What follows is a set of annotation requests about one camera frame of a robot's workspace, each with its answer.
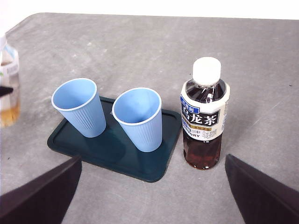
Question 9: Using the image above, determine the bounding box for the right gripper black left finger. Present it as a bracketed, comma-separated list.
[0, 155, 83, 224]

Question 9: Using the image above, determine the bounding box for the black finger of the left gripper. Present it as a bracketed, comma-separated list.
[0, 85, 14, 97]

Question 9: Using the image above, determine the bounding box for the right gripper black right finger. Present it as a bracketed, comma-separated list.
[224, 154, 299, 224]

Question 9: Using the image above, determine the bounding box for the jasmine oolong tea bottle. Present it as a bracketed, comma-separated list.
[0, 32, 21, 128]

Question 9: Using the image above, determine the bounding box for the dark oolong tea bottle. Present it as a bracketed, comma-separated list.
[180, 57, 231, 170]

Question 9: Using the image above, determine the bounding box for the blue ribbed plastic cup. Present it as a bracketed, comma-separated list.
[51, 78, 107, 138]
[112, 87, 163, 153]

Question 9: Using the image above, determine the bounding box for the dark teal rectangular tray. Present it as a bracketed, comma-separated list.
[46, 95, 182, 183]

